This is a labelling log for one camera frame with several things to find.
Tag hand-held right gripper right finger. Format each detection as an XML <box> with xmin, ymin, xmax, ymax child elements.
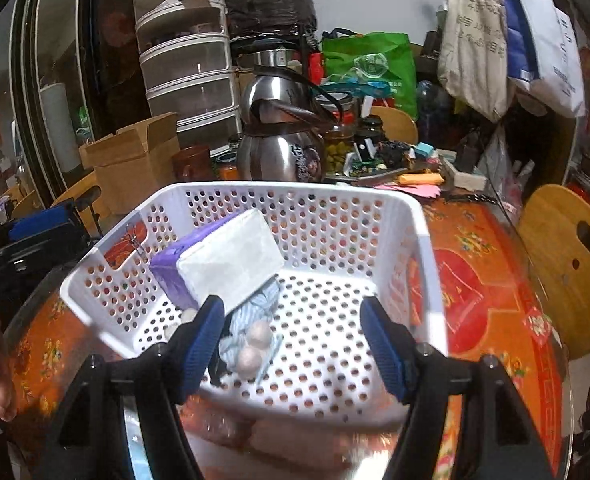
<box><xmin>359</xmin><ymin>296</ymin><xmax>558</xmax><ymax>480</ymax></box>

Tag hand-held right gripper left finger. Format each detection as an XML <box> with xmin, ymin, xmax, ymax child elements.
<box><xmin>40</xmin><ymin>295</ymin><xmax>226</xmax><ymax>480</ymax></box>

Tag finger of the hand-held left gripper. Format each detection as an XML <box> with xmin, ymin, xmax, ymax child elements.
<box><xmin>2</xmin><ymin>208</ymin><xmax>82</xmax><ymax>245</ymax></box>
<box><xmin>0</xmin><ymin>241</ymin><xmax>100</xmax><ymax>287</ymax></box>

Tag blue striped knit pompom cloth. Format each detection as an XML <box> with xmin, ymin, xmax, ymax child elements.
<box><xmin>217</xmin><ymin>280</ymin><xmax>286</xmax><ymax>386</ymax></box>

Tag purple white tissue pack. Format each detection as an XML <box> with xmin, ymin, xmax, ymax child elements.
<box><xmin>150</xmin><ymin>208</ymin><xmax>286</xmax><ymax>311</ymax></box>

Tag white perforated plastic basket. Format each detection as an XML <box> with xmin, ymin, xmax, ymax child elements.
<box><xmin>60</xmin><ymin>181</ymin><xmax>450</xmax><ymax>428</ymax></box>

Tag orange soft roll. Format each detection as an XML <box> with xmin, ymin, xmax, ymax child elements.
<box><xmin>397</xmin><ymin>172</ymin><xmax>443</xmax><ymax>188</ymax></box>

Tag person's left hand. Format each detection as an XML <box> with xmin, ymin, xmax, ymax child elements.
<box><xmin>0</xmin><ymin>305</ymin><xmax>19</xmax><ymax>423</ymax></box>

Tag light wooden chair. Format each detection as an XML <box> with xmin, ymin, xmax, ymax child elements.
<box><xmin>50</xmin><ymin>170</ymin><xmax>110</xmax><ymax>236</ymax></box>

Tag small metal binder clip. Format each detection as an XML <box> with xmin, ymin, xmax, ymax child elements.
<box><xmin>125</xmin><ymin>227</ymin><xmax>148</xmax><ymax>261</ymax></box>

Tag open cardboard box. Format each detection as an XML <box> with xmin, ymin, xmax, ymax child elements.
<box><xmin>79</xmin><ymin>112</ymin><xmax>182</xmax><ymax>216</ymax></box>

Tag orange floral tablecloth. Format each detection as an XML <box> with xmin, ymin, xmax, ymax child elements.
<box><xmin>5</xmin><ymin>195</ymin><xmax>570</xmax><ymax>480</ymax></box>

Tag brown mug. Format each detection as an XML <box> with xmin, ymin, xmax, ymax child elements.
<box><xmin>171</xmin><ymin>145</ymin><xmax>213</xmax><ymax>183</ymax></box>

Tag pink paper sheets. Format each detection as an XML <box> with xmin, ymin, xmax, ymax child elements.
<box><xmin>400</xmin><ymin>184</ymin><xmax>453</xmax><ymax>201</ymax></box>

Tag black slim tool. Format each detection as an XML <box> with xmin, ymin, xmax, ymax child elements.
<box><xmin>445</xmin><ymin>191</ymin><xmax>498</xmax><ymax>205</ymax></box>

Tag small orange jar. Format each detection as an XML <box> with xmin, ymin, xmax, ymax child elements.
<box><xmin>216</xmin><ymin>155</ymin><xmax>239</xmax><ymax>181</ymax></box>

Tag wooden chair with slot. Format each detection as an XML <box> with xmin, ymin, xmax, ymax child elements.
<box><xmin>517</xmin><ymin>184</ymin><xmax>590</xmax><ymax>361</ymax></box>

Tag cluttered dark tray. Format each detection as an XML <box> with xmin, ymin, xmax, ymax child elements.
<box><xmin>325</xmin><ymin>140</ymin><xmax>446</xmax><ymax>186</ymax></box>

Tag white rectangular block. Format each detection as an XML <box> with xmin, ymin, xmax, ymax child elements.
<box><xmin>442</xmin><ymin>157</ymin><xmax>488</xmax><ymax>191</ymax></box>

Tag glass jar of green olives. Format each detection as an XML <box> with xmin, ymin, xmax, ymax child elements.
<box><xmin>315</xmin><ymin>90</ymin><xmax>363</xmax><ymax>173</ymax></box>

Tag clear plastic bag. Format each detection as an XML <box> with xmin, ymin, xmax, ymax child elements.
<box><xmin>480</xmin><ymin>125</ymin><xmax>526</xmax><ymax>221</ymax></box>

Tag small dark lidded jar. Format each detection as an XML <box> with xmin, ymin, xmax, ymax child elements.
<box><xmin>357</xmin><ymin>116</ymin><xmax>386</xmax><ymax>151</ymax></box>

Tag clear plastic drawer tower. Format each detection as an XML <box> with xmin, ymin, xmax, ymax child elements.
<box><xmin>133</xmin><ymin>0</ymin><xmax>243</xmax><ymax>153</ymax></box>

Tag dark blue water bottle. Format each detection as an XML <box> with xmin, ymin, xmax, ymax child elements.
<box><xmin>416</xmin><ymin>80</ymin><xmax>453</xmax><ymax>148</ymax></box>

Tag tall stainless steel kettle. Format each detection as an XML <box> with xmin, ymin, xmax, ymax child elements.
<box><xmin>240</xmin><ymin>47</ymin><xmax>326</xmax><ymax>126</ymax></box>

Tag green shopping bag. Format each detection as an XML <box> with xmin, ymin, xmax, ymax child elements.
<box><xmin>321</xmin><ymin>30</ymin><xmax>418</xmax><ymax>121</ymax></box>

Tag beige canvas tote bag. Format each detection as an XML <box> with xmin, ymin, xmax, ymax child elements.
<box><xmin>437</xmin><ymin>0</ymin><xmax>513</xmax><ymax>123</ymax></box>

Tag black wrapped box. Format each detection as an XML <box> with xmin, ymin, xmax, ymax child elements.
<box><xmin>222</xmin><ymin>0</ymin><xmax>318</xmax><ymax>43</ymax></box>

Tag white and blue tote bag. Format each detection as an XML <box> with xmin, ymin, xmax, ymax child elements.
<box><xmin>500</xmin><ymin>0</ymin><xmax>586</xmax><ymax>118</ymax></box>

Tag round steel kettle dark handle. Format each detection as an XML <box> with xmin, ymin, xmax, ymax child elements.
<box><xmin>236</xmin><ymin>100</ymin><xmax>328</xmax><ymax>183</ymax></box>

